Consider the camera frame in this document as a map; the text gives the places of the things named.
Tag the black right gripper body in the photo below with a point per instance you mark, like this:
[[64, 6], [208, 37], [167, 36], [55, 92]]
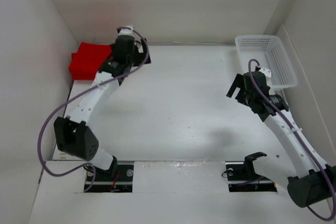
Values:
[[241, 91]]

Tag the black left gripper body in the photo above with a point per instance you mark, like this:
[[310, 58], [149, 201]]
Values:
[[143, 57]]

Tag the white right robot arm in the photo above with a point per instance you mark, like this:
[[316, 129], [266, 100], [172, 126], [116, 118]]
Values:
[[307, 177]]

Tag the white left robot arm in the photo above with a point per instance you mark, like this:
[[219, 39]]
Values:
[[73, 133]]

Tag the folded red t shirt stack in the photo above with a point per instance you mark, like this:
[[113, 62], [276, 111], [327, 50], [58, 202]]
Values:
[[86, 61]]

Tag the white perforated plastic basket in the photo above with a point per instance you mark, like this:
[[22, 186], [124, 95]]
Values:
[[271, 54]]

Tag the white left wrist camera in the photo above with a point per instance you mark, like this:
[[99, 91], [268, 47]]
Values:
[[125, 31]]

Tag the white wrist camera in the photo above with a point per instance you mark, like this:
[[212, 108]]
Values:
[[125, 31], [265, 71]]

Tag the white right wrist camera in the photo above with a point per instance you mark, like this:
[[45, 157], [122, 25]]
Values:
[[265, 71]]

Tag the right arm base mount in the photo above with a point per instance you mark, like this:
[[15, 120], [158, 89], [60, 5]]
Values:
[[242, 178]]

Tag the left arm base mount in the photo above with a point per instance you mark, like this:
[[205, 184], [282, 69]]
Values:
[[121, 180]]

